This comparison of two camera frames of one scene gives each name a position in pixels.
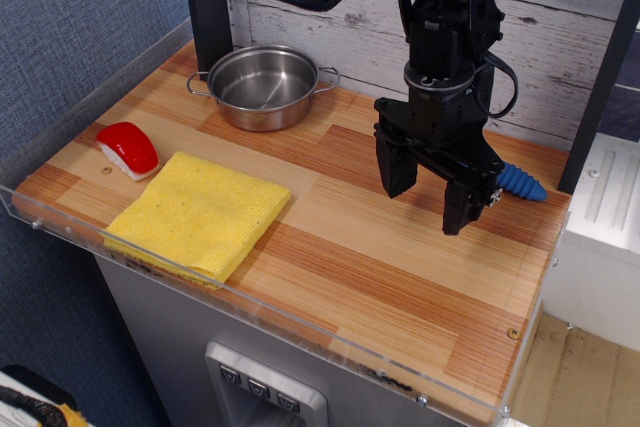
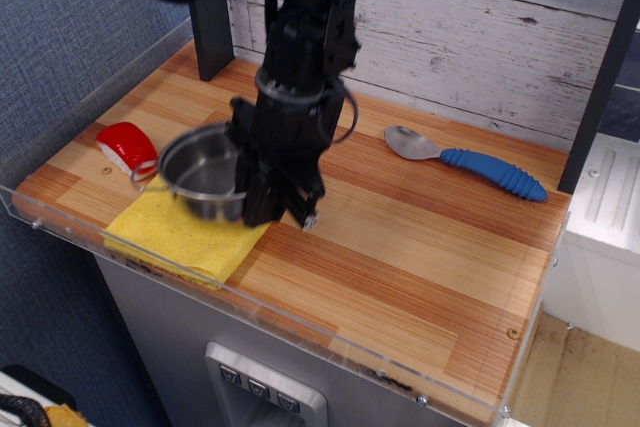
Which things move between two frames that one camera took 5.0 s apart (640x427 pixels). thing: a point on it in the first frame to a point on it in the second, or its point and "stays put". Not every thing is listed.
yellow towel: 198,220 stays put
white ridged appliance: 593,279 stays put
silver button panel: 251,393 stays put
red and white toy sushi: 130,148 stays put
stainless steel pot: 263,88 to 202,167
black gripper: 442,122 to 281,137
